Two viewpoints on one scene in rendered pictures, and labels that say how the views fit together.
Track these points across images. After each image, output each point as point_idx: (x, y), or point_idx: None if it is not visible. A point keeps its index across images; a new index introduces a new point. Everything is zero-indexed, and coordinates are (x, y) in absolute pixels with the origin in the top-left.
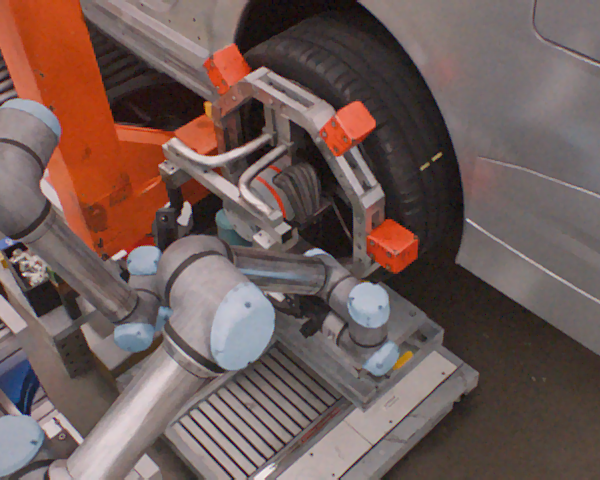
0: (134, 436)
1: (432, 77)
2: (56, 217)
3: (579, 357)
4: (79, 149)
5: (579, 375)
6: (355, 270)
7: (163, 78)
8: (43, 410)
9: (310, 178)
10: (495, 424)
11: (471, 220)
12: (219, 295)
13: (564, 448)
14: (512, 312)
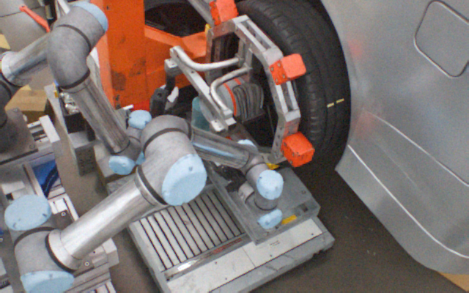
0: (103, 228)
1: (348, 51)
2: (91, 81)
3: (400, 245)
4: (119, 36)
5: (397, 256)
6: (270, 157)
7: (185, 0)
8: (58, 191)
9: (256, 94)
10: (335, 274)
11: (350, 146)
12: (175, 158)
13: None
14: (367, 206)
